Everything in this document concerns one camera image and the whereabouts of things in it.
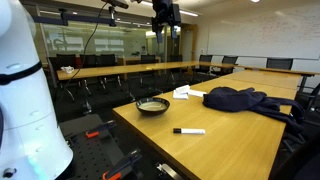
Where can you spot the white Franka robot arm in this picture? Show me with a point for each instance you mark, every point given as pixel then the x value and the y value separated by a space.
pixel 23 100

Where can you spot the black perforated mounting board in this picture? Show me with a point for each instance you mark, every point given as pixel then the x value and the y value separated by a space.
pixel 93 150

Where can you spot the dark ceramic bowl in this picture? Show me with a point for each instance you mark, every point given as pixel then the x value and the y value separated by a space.
pixel 152 106

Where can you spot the long wooden conference table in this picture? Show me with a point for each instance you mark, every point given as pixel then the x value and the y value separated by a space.
pixel 133 68

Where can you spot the silver metal table clamp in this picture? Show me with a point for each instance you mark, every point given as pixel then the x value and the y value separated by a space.
pixel 168 171

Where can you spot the black camera on boom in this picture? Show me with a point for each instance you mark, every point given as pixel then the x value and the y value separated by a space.
pixel 116 3

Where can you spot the folded white paper napkin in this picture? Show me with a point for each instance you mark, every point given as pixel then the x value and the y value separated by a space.
pixel 181 92

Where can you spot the white teapot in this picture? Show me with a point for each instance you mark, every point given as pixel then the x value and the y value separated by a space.
pixel 67 69

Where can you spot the black office chair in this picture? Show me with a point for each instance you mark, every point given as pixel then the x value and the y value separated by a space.
pixel 66 61
pixel 205 63
pixel 88 61
pixel 300 160
pixel 148 59
pixel 229 61
pixel 108 60
pixel 176 58
pixel 313 96
pixel 279 63

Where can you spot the navy blue cloth garment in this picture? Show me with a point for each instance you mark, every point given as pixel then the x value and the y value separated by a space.
pixel 240 100

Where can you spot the wall whiteboard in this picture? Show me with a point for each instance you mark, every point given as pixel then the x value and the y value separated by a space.
pixel 266 33

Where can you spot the black boom bar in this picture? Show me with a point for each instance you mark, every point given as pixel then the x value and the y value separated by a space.
pixel 80 18

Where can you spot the black clamp with orange tips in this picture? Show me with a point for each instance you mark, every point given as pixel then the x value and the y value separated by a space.
pixel 121 165
pixel 100 130

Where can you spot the white marker pen black cap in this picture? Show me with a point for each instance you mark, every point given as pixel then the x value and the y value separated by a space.
pixel 189 131

